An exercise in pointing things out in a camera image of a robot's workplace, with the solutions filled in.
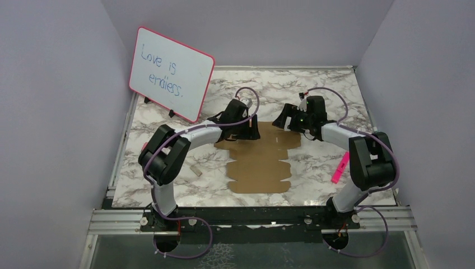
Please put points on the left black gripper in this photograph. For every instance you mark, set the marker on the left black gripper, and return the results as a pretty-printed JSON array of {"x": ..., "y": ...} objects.
[{"x": 250, "y": 133}]

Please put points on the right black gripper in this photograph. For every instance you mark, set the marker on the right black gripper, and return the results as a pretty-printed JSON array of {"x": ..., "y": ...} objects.
[{"x": 289, "y": 110}]

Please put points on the brown cardboard box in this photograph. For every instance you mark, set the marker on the brown cardboard box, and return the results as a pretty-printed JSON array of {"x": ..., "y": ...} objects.
[{"x": 260, "y": 166}]

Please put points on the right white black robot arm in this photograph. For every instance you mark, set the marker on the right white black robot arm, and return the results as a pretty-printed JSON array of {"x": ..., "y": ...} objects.
[{"x": 370, "y": 160}]

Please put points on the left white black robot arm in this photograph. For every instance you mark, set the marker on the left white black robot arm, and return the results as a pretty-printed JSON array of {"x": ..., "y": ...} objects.
[{"x": 164, "y": 154}]

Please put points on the small cork stopper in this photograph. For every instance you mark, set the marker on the small cork stopper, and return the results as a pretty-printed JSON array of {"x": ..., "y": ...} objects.
[{"x": 196, "y": 170}]

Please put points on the pink marker pen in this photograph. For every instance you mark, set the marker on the pink marker pen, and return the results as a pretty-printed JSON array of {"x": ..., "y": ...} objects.
[{"x": 341, "y": 168}]

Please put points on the pink eraser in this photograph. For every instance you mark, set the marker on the pink eraser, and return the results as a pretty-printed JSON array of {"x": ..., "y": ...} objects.
[{"x": 143, "y": 146}]

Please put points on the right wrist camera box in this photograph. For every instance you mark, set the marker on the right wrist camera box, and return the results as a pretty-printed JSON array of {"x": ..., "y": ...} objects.
[{"x": 303, "y": 101}]

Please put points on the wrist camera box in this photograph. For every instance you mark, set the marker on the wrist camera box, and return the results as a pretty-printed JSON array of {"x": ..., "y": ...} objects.
[
  {"x": 247, "y": 102},
  {"x": 303, "y": 101}
]

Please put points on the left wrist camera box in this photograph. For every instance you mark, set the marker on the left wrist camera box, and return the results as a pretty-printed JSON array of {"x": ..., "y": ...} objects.
[{"x": 247, "y": 102}]

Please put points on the white board with pink frame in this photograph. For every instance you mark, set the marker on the white board with pink frame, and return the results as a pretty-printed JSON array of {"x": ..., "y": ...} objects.
[{"x": 170, "y": 73}]

